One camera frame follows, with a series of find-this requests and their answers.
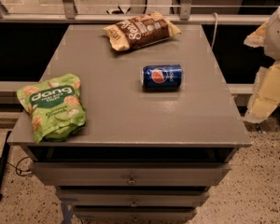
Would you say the brown cream snack bag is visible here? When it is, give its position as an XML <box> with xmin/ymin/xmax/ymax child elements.
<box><xmin>104</xmin><ymin>12</ymin><xmax>181</xmax><ymax>51</ymax></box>

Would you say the grey drawer cabinet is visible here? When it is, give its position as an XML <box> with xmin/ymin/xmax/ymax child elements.
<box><xmin>7</xmin><ymin>23</ymin><xmax>253</xmax><ymax>224</ymax></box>

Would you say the grey drawer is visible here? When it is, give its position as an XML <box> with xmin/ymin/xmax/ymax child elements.
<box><xmin>73</xmin><ymin>206</ymin><xmax>196</xmax><ymax>221</ymax></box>
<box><xmin>57</xmin><ymin>189</ymin><xmax>209</xmax><ymax>207</ymax></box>
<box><xmin>30</xmin><ymin>162</ymin><xmax>230</xmax><ymax>187</ymax></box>

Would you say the middle grey drawer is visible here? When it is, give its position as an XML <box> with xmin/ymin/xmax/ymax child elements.
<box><xmin>57</xmin><ymin>189</ymin><xmax>209</xmax><ymax>207</ymax></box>

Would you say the blue pepsi can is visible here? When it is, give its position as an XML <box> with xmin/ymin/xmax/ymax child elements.
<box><xmin>141</xmin><ymin>64</ymin><xmax>183</xmax><ymax>91</ymax></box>

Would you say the top grey drawer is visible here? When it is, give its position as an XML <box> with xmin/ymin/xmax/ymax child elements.
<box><xmin>30</xmin><ymin>162</ymin><xmax>230</xmax><ymax>187</ymax></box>

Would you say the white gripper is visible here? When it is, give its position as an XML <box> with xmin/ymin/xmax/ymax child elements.
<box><xmin>244</xmin><ymin>6</ymin><xmax>280</xmax><ymax>123</ymax></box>

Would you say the bottom grey drawer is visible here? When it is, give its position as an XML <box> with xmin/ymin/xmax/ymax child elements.
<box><xmin>73</xmin><ymin>206</ymin><xmax>196</xmax><ymax>221</ymax></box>

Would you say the black floor cable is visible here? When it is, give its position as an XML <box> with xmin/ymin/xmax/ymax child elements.
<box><xmin>0</xmin><ymin>147</ymin><xmax>34</xmax><ymax>177</ymax></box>

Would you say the green dang chips bag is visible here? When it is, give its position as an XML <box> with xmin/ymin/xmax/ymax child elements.
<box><xmin>17</xmin><ymin>74</ymin><xmax>86</xmax><ymax>144</ymax></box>

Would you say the grey metal railing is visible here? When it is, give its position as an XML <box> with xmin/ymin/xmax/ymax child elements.
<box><xmin>0</xmin><ymin>0</ymin><xmax>269</xmax><ymax>25</ymax></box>

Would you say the black floor stand leg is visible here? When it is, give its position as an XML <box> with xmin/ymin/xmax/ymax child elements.
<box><xmin>0</xmin><ymin>131</ymin><xmax>11</xmax><ymax>201</ymax></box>

